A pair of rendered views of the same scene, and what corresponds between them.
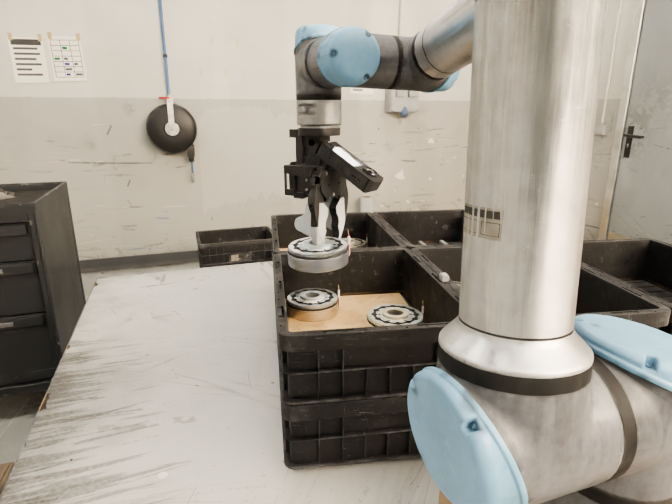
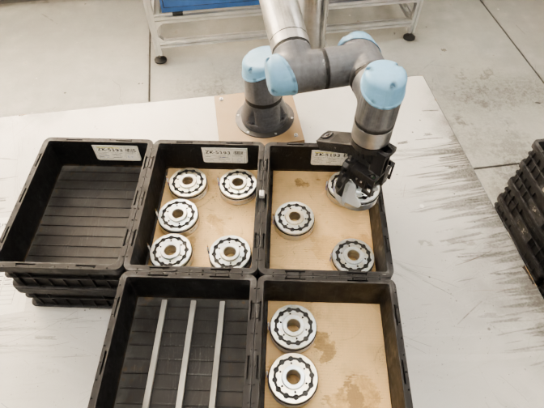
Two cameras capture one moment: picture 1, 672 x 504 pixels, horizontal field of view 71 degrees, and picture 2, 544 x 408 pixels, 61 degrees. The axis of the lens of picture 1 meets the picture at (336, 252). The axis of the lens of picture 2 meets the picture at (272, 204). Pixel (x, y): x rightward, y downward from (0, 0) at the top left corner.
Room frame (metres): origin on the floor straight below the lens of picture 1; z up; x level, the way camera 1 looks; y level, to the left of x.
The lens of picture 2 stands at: (1.47, -0.05, 1.83)
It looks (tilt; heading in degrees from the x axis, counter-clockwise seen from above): 54 degrees down; 190
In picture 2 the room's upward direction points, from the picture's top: straight up
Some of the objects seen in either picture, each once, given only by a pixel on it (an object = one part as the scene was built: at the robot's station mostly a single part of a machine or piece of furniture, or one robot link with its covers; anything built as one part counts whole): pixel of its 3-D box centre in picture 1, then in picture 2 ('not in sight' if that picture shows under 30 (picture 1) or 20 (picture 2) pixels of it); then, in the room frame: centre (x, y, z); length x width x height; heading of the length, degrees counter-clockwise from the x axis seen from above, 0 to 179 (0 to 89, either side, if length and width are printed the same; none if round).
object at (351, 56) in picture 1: (352, 60); (354, 64); (0.74, -0.02, 1.29); 0.11 x 0.11 x 0.08; 21
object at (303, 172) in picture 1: (316, 163); (367, 160); (0.83, 0.03, 1.13); 0.09 x 0.08 x 0.12; 55
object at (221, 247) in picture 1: (238, 274); not in sight; (2.45, 0.53, 0.37); 0.40 x 0.30 x 0.45; 109
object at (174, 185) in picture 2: not in sight; (188, 182); (0.74, -0.41, 0.86); 0.10 x 0.10 x 0.01
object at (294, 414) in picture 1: (358, 366); not in sight; (0.80, -0.04, 0.76); 0.40 x 0.30 x 0.12; 8
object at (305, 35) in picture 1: (319, 64); (380, 95); (0.82, 0.03, 1.29); 0.09 x 0.08 x 0.11; 21
